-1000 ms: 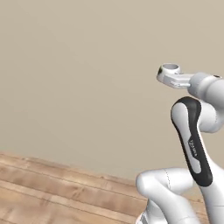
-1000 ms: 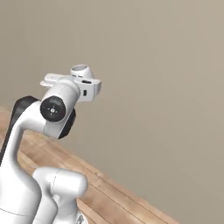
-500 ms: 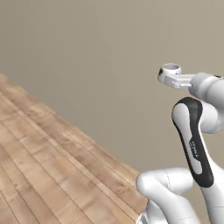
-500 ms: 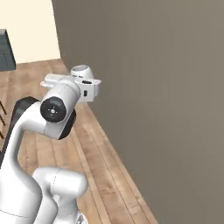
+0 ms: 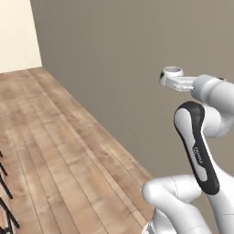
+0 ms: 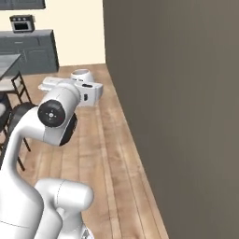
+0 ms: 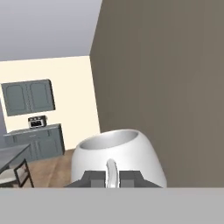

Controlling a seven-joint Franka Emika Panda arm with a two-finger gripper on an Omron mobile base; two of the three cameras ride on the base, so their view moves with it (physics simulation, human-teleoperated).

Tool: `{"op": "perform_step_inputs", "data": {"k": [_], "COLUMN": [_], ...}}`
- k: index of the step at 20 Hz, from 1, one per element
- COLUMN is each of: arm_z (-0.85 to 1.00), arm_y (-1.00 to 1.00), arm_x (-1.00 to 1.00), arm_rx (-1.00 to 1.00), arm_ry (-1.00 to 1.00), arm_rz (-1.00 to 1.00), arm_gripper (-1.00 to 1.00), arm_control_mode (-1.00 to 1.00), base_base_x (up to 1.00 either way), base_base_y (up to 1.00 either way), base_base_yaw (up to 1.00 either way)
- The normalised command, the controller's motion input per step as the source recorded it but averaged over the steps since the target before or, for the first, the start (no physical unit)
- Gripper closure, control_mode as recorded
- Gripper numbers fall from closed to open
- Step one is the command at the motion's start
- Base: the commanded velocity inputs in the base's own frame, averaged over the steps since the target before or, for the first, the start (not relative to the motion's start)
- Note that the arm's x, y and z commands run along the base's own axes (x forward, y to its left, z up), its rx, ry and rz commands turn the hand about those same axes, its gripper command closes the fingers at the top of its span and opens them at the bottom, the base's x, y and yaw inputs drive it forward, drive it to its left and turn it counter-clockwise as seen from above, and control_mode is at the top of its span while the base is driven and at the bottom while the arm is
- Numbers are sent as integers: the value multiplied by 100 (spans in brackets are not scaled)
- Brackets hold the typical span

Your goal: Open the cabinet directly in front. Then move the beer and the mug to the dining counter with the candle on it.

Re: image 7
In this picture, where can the white mug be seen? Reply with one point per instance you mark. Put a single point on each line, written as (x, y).
(122, 154)

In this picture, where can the grey base cabinet run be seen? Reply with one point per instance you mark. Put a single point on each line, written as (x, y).
(38, 143)

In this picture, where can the grey dining counter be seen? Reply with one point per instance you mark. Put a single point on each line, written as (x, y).
(11, 154)

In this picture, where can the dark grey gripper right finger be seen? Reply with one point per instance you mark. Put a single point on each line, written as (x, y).
(130, 178)

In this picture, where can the grey wall cabinet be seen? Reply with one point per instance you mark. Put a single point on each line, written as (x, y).
(28, 96)

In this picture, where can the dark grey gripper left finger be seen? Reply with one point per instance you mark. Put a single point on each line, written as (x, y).
(94, 178)

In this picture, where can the black frame stool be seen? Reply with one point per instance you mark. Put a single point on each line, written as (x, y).
(17, 175)

